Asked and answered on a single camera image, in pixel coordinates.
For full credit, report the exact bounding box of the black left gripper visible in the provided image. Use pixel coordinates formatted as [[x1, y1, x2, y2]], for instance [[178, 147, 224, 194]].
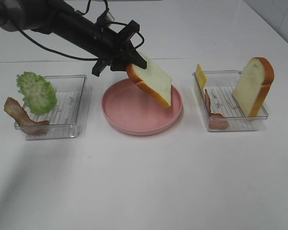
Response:
[[91, 20, 147, 76]]

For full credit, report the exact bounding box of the bread slice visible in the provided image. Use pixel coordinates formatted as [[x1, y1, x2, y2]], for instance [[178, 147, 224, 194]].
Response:
[[232, 57, 274, 117], [126, 52, 172, 109]]

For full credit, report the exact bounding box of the green lettuce leaf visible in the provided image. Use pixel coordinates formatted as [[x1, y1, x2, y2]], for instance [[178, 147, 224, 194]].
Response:
[[16, 71, 57, 115]]

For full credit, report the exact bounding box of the yellow cheese slice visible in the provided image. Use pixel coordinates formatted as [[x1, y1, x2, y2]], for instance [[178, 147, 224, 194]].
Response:
[[195, 64, 207, 93]]

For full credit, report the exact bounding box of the bacon strip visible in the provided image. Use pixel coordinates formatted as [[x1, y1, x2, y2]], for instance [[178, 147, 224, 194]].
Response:
[[3, 97, 49, 136], [205, 89, 229, 130]]

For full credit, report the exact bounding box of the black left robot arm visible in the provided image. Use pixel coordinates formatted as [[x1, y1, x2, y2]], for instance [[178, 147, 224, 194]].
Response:
[[0, 0, 147, 76]]

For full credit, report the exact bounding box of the pink round plate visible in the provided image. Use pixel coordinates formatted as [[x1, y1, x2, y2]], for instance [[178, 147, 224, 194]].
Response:
[[101, 79, 183, 136]]

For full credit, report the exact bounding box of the clear plastic left tray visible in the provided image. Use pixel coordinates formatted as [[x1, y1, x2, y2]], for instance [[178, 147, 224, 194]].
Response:
[[14, 75, 92, 140]]

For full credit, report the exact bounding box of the clear plastic tray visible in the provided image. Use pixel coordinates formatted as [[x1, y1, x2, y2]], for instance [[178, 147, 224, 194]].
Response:
[[14, 75, 92, 140], [192, 70, 268, 132]]

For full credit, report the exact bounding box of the clear plastic right tray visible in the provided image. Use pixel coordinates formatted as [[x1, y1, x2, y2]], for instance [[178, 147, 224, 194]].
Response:
[[192, 70, 268, 132]]

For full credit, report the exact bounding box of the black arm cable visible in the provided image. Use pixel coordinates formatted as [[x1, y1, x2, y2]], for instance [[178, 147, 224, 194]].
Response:
[[16, 0, 144, 61]]

